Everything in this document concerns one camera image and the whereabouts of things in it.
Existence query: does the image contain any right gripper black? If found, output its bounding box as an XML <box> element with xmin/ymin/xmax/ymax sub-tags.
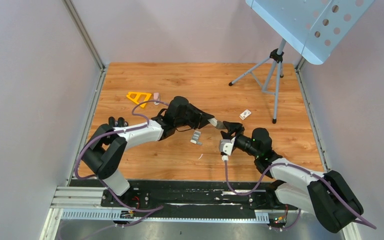
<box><xmin>220</xmin><ymin>120</ymin><xmax>261</xmax><ymax>158</ymax></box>

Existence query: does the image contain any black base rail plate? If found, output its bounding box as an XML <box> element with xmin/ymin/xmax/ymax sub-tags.
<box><xmin>100</xmin><ymin>180</ymin><xmax>298</xmax><ymax>225</ymax></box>

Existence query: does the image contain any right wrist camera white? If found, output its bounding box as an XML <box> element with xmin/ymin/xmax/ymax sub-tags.
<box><xmin>218</xmin><ymin>138</ymin><xmax>235</xmax><ymax>162</ymax></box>

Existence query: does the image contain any grey white stapler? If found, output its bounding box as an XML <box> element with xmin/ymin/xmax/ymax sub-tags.
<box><xmin>208</xmin><ymin>117</ymin><xmax>226</xmax><ymax>130</ymax></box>

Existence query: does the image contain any pink stapler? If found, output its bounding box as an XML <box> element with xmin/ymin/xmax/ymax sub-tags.
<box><xmin>153</xmin><ymin>92</ymin><xmax>160</xmax><ymax>105</ymax></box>

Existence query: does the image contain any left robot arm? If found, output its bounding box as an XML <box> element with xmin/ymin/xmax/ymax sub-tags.
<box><xmin>77</xmin><ymin>96</ymin><xmax>219</xmax><ymax>207</ymax></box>

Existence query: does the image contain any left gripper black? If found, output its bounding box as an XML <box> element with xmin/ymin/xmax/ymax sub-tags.
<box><xmin>174</xmin><ymin>103</ymin><xmax>214</xmax><ymax>130</ymax></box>

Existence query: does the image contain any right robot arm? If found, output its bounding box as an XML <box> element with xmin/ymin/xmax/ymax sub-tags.
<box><xmin>216</xmin><ymin>121</ymin><xmax>369</xmax><ymax>233</ymax></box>

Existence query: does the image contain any light blue music stand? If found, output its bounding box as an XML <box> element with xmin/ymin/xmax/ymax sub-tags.
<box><xmin>229</xmin><ymin>0</ymin><xmax>374</xmax><ymax>124</ymax></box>

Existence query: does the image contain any aluminium frame post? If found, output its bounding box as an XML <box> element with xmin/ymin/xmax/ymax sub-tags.
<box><xmin>62</xmin><ymin>0</ymin><xmax>106</xmax><ymax>72</ymax></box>

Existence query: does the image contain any yellow plastic triangle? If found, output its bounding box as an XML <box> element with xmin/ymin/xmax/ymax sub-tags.
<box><xmin>126</xmin><ymin>91</ymin><xmax>153</xmax><ymax>105</ymax></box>

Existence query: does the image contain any small white staple box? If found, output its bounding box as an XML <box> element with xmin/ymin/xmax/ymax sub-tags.
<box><xmin>239</xmin><ymin>109</ymin><xmax>252</xmax><ymax>120</ymax></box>

